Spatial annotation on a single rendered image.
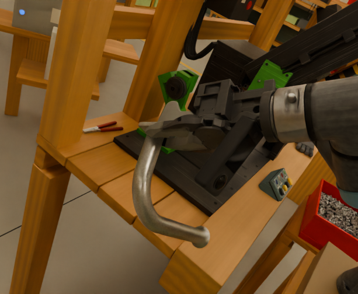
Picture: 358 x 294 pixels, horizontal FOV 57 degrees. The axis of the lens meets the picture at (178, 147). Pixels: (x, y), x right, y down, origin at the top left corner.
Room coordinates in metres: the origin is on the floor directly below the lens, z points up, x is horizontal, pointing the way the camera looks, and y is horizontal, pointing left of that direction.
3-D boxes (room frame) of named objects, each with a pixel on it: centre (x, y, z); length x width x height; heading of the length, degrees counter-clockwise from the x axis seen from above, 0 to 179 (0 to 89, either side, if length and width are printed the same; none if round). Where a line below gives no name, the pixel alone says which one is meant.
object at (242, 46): (1.52, -0.10, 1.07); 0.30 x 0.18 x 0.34; 158
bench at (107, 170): (1.37, -0.19, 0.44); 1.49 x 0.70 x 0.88; 158
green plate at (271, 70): (1.28, -0.22, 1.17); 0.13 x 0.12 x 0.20; 158
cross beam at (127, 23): (1.51, 0.15, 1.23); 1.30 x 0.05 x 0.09; 158
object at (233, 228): (1.26, -0.45, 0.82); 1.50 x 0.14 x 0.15; 158
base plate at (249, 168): (1.37, -0.19, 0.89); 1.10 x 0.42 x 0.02; 158
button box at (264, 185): (1.08, -0.39, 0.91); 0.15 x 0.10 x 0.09; 158
